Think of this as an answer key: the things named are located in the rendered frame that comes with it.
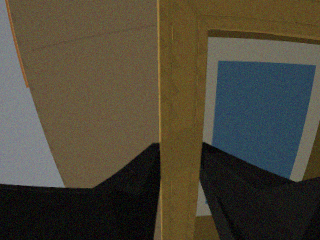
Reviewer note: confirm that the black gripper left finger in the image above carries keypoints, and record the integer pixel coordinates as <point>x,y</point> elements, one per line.
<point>123,207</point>

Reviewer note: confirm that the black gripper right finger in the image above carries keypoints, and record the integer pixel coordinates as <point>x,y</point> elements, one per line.
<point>248,203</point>

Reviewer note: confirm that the yellow picture frame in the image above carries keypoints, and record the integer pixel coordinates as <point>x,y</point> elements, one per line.
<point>244,77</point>

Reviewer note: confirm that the brown flat board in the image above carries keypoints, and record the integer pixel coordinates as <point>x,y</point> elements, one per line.
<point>93,70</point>

